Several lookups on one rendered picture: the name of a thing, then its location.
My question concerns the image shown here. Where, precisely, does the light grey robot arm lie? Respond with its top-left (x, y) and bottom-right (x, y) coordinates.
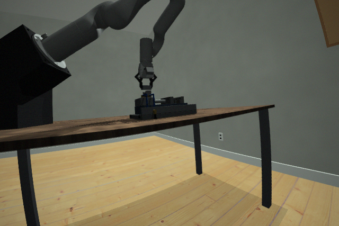
top-left (32, 0), bottom-right (185, 69)

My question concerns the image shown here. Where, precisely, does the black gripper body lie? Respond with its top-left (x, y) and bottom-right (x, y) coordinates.
top-left (138, 62), bottom-right (154, 79)

